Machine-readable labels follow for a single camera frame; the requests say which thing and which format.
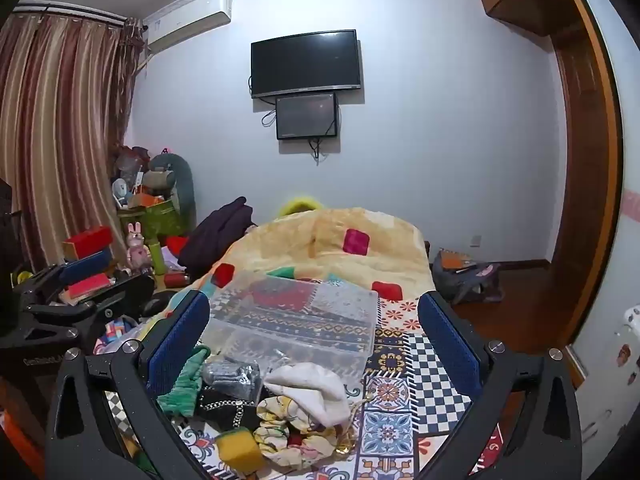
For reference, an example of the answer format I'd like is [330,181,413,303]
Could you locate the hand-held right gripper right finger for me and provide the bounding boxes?
[415,290,584,480]

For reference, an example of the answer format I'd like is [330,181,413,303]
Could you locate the pastel patterned cloth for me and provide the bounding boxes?
[94,316,147,356]

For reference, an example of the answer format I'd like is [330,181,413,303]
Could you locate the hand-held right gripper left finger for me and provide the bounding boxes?
[45,290,212,480]

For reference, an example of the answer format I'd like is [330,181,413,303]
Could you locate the yellow floral cloth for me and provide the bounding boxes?
[254,395,347,472]

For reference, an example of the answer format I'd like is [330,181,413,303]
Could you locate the grey backpack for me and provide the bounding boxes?
[431,249,502,306]

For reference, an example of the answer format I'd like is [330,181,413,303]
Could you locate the silver grey pouch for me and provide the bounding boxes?
[201,359,262,402]

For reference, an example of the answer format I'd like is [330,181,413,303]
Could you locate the yellow fluffy blanket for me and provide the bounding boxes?
[197,206,435,306]

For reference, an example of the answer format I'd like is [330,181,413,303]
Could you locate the yellow green sponge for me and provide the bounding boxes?
[214,429,265,472]

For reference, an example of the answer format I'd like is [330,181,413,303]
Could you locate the black bag with chain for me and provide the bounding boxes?
[194,387,262,432]

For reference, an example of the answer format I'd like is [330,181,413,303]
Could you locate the small black wall monitor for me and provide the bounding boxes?
[275,92,340,141]

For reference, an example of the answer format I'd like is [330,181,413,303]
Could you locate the green knitted cloth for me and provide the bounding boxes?
[157,344,212,417]

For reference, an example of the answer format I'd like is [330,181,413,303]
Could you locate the pink bunny toy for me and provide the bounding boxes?
[125,222,153,275]

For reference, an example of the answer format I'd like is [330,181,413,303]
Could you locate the clear plastic storage box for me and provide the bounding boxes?
[204,269,379,378]

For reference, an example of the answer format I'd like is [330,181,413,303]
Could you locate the large black wall television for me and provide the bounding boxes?
[250,29,364,100]

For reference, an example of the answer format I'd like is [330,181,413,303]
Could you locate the dark purple jacket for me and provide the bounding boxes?
[177,196,258,281]

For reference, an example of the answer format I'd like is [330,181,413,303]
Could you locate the green storage box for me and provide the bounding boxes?
[118,199,182,241]

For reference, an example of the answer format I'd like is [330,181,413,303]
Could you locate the yellow green fluffy toy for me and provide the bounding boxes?
[277,198,326,218]

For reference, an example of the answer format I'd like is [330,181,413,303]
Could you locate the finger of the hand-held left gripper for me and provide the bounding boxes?
[26,273,157,347]
[12,250,115,306]

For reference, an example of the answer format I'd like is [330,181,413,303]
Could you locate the white cloth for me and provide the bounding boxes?
[262,362,352,427]

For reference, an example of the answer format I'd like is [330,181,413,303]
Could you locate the white air conditioner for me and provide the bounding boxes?
[142,0,233,56]

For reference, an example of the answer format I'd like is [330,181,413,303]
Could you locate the red box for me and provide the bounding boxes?
[62,226,115,259]

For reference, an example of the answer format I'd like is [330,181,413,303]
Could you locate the wooden door frame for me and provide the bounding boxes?
[549,0,626,361]

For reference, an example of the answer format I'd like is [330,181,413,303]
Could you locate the patterned bed sheet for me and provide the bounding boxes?
[100,280,506,480]

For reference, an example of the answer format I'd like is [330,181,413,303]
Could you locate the white cabinet with stickers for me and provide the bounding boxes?
[569,300,640,461]

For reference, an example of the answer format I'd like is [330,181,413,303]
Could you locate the striped brown curtain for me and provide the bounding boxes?
[0,7,143,273]

